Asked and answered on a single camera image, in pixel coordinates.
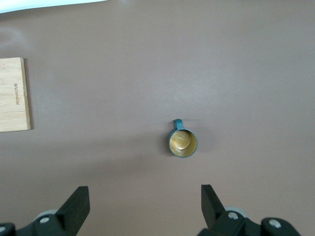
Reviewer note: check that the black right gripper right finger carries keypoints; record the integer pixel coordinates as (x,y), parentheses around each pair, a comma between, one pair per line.
(214,211)

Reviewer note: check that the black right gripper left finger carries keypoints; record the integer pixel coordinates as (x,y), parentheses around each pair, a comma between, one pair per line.
(71,211)

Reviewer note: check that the teal cup with yellow inside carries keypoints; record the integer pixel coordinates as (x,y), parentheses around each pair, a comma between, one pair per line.
(183,145)

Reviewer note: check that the bamboo cutting board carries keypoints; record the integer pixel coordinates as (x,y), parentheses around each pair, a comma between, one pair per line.
(12,98)

